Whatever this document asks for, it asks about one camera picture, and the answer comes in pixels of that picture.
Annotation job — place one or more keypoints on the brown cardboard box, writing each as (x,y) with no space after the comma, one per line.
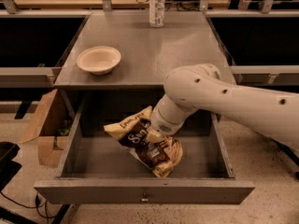
(49,117)

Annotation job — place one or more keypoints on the grey open drawer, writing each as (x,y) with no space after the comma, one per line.
(94,168)

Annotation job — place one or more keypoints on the small metal drawer knob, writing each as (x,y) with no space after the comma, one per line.
(144,198)

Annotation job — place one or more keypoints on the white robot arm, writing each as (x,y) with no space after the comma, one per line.
(188,89)

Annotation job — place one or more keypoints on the clear plastic water bottle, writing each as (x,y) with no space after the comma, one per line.
(156,13)

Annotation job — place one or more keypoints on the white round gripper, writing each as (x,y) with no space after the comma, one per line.
(163,123)

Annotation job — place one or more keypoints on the brown sea salt chip bag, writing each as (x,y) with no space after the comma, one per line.
(161,158)

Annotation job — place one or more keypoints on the grey counter cabinet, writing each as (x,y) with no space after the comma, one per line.
(147,53)

